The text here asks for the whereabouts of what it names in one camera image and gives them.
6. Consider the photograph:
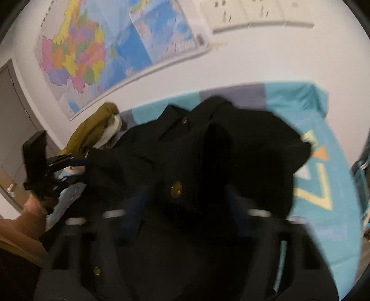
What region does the black coat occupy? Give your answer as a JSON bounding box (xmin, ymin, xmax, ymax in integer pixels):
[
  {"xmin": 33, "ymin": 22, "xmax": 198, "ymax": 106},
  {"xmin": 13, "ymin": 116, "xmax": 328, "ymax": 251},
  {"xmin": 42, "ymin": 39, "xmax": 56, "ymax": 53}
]
[{"xmin": 40, "ymin": 97, "xmax": 313, "ymax": 301}]

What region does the grey brown door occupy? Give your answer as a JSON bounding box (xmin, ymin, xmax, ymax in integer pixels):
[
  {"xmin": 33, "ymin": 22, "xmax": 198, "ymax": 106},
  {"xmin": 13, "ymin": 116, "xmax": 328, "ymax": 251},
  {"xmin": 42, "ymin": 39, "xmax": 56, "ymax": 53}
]
[{"xmin": 0, "ymin": 60, "xmax": 44, "ymax": 212}]

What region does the blue plastic basket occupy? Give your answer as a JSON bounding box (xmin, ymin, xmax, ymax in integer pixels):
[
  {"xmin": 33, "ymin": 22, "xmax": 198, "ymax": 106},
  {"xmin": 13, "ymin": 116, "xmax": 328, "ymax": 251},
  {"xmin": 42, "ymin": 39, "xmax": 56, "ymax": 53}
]
[{"xmin": 351, "ymin": 148, "xmax": 369, "ymax": 231}]

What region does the mustard yellow garment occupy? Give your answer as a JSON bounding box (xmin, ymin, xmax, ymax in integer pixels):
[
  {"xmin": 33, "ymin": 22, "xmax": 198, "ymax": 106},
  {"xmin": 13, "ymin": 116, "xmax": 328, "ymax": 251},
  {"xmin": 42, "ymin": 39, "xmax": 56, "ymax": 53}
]
[{"xmin": 60, "ymin": 102, "xmax": 125, "ymax": 159}]

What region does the person's left hand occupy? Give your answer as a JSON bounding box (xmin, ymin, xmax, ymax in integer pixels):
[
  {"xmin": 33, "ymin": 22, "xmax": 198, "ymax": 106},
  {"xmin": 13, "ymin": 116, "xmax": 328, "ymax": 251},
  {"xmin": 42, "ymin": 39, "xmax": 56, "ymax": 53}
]
[{"xmin": 0, "ymin": 193, "xmax": 56, "ymax": 258}]

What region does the white wall socket panel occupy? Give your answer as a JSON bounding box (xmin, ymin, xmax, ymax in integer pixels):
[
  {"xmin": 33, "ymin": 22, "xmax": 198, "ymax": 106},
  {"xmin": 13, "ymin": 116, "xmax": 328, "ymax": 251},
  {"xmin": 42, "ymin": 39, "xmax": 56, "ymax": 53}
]
[{"xmin": 200, "ymin": 0, "xmax": 314, "ymax": 33}]

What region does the colourful wall map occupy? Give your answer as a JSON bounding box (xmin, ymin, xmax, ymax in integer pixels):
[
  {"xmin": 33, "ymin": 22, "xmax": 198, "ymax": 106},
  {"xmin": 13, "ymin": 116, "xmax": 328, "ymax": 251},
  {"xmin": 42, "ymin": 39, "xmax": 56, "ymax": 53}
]
[{"xmin": 34, "ymin": 1, "xmax": 207, "ymax": 119}]

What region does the teal patterned bed sheet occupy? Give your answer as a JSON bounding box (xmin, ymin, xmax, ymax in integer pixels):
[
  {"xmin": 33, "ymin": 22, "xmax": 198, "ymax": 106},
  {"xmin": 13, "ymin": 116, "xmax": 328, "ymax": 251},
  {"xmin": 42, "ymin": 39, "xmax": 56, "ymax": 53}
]
[{"xmin": 110, "ymin": 82, "xmax": 361, "ymax": 300}]

